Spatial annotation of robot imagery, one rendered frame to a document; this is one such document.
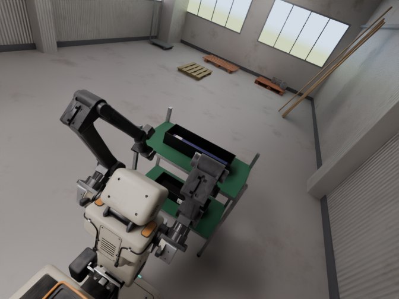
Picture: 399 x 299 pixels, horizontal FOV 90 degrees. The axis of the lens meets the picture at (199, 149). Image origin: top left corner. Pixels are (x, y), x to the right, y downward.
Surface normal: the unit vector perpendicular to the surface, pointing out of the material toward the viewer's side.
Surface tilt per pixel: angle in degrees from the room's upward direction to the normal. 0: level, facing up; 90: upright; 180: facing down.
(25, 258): 0
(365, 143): 90
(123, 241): 82
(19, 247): 0
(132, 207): 48
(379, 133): 90
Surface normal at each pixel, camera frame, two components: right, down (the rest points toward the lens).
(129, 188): -0.11, -0.15
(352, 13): -0.40, 0.48
